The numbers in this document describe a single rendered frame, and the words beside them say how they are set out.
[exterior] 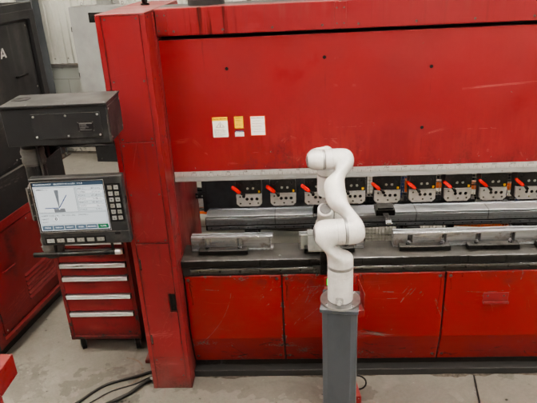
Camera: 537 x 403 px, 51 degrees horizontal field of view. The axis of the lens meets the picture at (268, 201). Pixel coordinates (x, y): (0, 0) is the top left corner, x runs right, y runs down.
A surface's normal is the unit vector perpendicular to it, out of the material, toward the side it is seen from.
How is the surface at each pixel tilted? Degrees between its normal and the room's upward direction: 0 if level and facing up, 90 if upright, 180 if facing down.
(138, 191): 90
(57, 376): 0
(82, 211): 90
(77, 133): 90
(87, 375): 0
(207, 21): 90
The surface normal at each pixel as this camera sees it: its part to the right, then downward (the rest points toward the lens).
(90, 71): -0.18, 0.40
